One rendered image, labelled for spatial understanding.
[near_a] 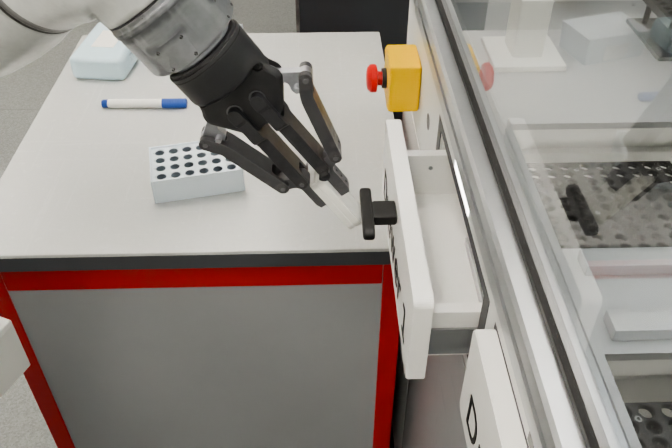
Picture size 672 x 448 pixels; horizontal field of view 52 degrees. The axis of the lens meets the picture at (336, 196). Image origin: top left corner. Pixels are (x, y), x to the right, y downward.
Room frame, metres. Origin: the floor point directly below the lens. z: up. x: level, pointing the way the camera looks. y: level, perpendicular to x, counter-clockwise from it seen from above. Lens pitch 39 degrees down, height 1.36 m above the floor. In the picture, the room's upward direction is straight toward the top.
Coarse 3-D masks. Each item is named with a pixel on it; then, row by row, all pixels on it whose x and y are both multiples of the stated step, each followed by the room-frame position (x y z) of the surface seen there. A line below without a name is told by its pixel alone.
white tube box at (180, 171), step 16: (176, 144) 0.82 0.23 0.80; (192, 144) 0.82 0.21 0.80; (160, 160) 0.79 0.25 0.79; (176, 160) 0.79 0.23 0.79; (192, 160) 0.78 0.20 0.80; (208, 160) 0.78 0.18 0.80; (224, 160) 0.78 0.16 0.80; (160, 176) 0.75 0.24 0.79; (176, 176) 0.76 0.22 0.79; (192, 176) 0.74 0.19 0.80; (208, 176) 0.75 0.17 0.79; (224, 176) 0.75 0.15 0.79; (240, 176) 0.76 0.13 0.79; (160, 192) 0.73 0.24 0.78; (176, 192) 0.74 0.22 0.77; (192, 192) 0.74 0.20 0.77; (208, 192) 0.75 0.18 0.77; (224, 192) 0.75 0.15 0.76
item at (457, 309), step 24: (432, 168) 0.66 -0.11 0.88; (432, 192) 0.66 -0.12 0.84; (456, 192) 0.66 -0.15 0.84; (432, 216) 0.61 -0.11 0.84; (456, 216) 0.61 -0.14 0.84; (432, 240) 0.57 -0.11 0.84; (456, 240) 0.57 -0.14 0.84; (432, 264) 0.54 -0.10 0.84; (456, 264) 0.54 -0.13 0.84; (432, 288) 0.50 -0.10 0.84; (456, 288) 0.50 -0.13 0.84; (456, 312) 0.42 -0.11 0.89; (480, 312) 0.42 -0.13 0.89; (432, 336) 0.41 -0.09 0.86; (456, 336) 0.41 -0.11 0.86
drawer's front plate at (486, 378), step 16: (480, 336) 0.36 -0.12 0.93; (496, 336) 0.36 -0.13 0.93; (480, 352) 0.35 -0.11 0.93; (496, 352) 0.34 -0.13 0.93; (480, 368) 0.34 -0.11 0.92; (496, 368) 0.33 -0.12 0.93; (464, 384) 0.37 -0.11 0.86; (480, 384) 0.33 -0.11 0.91; (496, 384) 0.31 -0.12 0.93; (464, 400) 0.36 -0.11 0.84; (480, 400) 0.32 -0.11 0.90; (496, 400) 0.30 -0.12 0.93; (512, 400) 0.30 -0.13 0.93; (464, 416) 0.35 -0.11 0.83; (480, 416) 0.31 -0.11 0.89; (496, 416) 0.29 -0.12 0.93; (512, 416) 0.29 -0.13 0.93; (464, 432) 0.34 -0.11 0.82; (480, 432) 0.31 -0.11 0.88; (496, 432) 0.28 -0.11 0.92; (512, 432) 0.27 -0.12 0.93
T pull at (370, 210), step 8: (360, 192) 0.57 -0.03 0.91; (368, 192) 0.56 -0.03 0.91; (360, 200) 0.55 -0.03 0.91; (368, 200) 0.55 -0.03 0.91; (360, 208) 0.55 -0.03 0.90; (368, 208) 0.54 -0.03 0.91; (376, 208) 0.54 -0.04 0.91; (384, 208) 0.54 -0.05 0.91; (392, 208) 0.54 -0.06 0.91; (368, 216) 0.53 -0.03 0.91; (376, 216) 0.53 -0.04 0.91; (384, 216) 0.53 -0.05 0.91; (392, 216) 0.53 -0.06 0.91; (368, 224) 0.51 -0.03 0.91; (376, 224) 0.53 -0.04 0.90; (384, 224) 0.53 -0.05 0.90; (392, 224) 0.53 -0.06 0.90; (368, 232) 0.50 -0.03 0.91
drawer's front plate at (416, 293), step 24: (384, 144) 0.68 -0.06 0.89; (384, 168) 0.67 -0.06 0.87; (408, 168) 0.59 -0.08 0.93; (408, 192) 0.54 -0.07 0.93; (408, 216) 0.51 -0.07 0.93; (408, 240) 0.47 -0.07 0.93; (408, 264) 0.44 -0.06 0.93; (408, 288) 0.43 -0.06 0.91; (408, 312) 0.42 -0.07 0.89; (432, 312) 0.40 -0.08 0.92; (408, 336) 0.41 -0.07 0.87; (408, 360) 0.40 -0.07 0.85
